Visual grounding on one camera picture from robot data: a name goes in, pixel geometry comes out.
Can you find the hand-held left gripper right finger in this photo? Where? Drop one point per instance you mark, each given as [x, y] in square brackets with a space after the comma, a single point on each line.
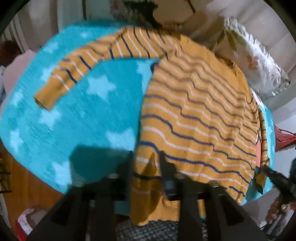
[167, 185]

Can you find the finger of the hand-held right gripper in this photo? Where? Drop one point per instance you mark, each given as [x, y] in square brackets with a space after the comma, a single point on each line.
[275, 177]

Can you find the teal printed blanket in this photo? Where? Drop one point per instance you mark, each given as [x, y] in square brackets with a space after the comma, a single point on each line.
[92, 120]

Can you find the white leaf print pillow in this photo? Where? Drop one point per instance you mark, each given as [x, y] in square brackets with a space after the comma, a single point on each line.
[259, 62]

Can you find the yellow striped sweater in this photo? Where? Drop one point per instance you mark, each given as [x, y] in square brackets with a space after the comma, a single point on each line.
[196, 115]

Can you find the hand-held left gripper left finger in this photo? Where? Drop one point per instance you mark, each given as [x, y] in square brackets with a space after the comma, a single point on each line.
[127, 178]

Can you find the person's right hand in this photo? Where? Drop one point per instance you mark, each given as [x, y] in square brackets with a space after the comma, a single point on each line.
[274, 209]

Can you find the red bag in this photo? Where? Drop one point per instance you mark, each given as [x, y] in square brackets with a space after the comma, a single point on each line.
[285, 136]

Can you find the pink cloth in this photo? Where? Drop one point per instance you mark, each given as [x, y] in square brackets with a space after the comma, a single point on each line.
[16, 69]

